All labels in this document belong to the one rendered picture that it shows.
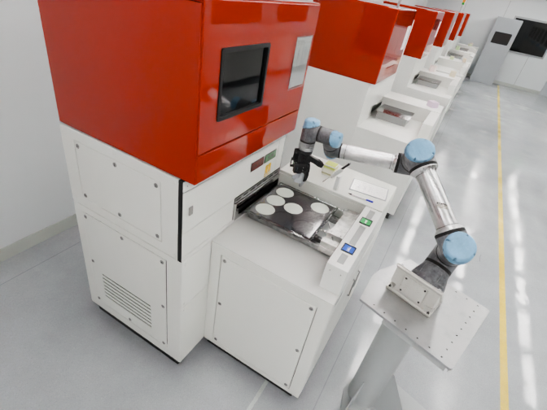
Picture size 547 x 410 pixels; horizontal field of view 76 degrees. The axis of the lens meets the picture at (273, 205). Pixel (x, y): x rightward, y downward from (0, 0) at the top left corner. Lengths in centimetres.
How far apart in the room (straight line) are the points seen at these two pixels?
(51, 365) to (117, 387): 38
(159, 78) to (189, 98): 12
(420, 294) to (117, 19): 150
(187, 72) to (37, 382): 175
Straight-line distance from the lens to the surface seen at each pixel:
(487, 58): 1384
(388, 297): 164
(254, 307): 175
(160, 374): 220
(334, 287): 152
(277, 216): 174
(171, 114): 124
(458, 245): 149
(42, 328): 251
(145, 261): 174
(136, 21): 127
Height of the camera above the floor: 190
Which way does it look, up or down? 33 degrees down
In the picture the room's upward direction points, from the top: 11 degrees clockwise
